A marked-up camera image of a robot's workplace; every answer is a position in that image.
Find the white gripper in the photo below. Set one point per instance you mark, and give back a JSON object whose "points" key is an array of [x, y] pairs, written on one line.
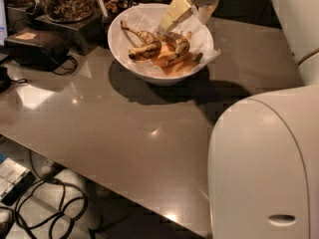
{"points": [[179, 10]]}

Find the spotted brown banana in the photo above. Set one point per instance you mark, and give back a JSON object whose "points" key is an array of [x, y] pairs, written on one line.
{"points": [[150, 46], [179, 41]]}

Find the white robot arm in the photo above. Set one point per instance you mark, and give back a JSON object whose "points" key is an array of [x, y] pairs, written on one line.
{"points": [[263, 156]]}

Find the upper yellow banana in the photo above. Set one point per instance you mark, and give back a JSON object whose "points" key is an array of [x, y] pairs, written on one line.
{"points": [[166, 52]]}

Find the yellow banana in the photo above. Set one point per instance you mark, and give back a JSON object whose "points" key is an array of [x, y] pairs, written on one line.
{"points": [[182, 65], [166, 52]]}

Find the white ceramic bowl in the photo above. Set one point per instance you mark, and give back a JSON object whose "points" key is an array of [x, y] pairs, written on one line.
{"points": [[125, 48]]}

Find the lower yellow banana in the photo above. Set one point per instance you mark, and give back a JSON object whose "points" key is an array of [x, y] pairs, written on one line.
{"points": [[182, 65]]}

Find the dark metal jar stand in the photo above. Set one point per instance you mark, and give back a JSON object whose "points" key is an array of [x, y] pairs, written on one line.
{"points": [[84, 36]]}

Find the glass jar of nuts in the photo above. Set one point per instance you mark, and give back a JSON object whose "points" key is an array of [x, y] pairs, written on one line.
{"points": [[68, 11]]}

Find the black box device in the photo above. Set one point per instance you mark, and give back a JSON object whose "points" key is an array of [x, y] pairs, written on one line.
{"points": [[40, 50]]}

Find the monitor screen edge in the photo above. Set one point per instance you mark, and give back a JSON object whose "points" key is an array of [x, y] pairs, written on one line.
{"points": [[3, 23]]}

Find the white power strip box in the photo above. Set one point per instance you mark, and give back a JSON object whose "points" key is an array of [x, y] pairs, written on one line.
{"points": [[12, 180]]}

